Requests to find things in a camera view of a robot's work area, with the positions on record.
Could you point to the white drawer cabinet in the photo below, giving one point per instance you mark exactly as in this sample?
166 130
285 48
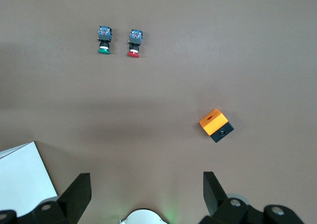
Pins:
22 174

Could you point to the orange black button box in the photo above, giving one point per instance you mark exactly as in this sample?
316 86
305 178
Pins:
213 121

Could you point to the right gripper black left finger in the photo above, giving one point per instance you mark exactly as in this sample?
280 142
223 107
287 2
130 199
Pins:
74 199

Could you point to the green push button switch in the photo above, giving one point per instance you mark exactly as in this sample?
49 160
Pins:
104 35

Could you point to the red push button switch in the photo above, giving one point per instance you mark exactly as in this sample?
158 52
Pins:
135 37

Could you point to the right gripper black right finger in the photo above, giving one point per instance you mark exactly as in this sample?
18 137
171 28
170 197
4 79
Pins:
215 199

